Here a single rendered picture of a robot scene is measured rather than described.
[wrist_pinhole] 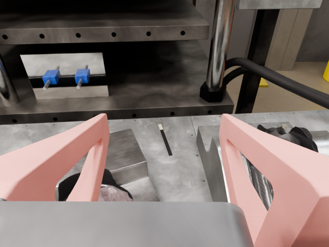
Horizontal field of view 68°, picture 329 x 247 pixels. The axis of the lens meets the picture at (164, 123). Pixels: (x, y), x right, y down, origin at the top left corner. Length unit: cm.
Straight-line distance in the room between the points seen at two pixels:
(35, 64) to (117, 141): 51
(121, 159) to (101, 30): 49
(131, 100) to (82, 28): 29
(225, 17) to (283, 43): 236
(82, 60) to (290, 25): 254
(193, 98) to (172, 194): 45
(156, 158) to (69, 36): 50
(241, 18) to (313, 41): 97
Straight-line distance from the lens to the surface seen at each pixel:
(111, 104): 91
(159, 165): 64
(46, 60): 94
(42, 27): 92
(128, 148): 53
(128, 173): 50
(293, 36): 317
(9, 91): 102
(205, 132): 66
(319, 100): 87
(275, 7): 102
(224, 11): 81
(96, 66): 91
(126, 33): 87
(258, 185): 50
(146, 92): 97
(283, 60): 324
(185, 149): 69
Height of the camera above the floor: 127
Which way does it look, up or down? 38 degrees down
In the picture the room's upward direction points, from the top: straight up
